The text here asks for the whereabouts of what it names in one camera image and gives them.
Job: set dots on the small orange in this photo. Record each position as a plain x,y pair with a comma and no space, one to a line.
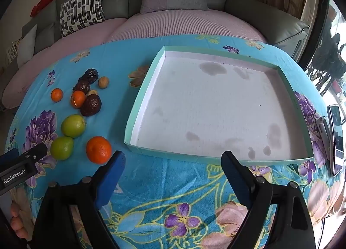
57,95
78,99

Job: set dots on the plain grey pillow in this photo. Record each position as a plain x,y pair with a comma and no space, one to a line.
27,46

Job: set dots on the smartphone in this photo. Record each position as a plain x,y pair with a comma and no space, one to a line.
335,140

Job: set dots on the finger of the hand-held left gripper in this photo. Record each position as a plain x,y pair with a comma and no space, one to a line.
35,152

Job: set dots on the white rack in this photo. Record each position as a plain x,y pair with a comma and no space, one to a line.
11,50

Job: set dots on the person's left hand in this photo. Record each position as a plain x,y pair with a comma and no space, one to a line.
16,222

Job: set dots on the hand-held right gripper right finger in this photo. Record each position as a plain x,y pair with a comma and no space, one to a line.
237,181

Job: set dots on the small brown longan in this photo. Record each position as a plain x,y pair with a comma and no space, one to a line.
103,82
92,92

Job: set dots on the green round fruit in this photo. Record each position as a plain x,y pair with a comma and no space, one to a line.
73,125
62,148

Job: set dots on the pink sofa cover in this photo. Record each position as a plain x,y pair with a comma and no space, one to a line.
175,24

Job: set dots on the large orange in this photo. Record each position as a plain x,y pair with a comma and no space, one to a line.
98,149

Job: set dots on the black and white patterned pillow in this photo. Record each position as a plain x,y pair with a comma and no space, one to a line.
81,8

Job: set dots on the dark red wrinkled date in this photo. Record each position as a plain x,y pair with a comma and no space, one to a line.
91,105
82,86
91,75

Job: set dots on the shallow teal cardboard tray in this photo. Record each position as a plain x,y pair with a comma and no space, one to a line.
216,102

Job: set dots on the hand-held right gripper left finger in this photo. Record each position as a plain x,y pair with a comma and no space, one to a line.
109,181

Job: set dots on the grey sofa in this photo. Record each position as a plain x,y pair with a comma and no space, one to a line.
265,13

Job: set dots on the blue floral tablecloth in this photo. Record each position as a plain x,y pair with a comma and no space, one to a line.
167,178

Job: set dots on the black door frame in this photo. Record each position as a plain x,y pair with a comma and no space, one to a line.
316,21

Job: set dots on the red bag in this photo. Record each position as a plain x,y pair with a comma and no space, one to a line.
40,4

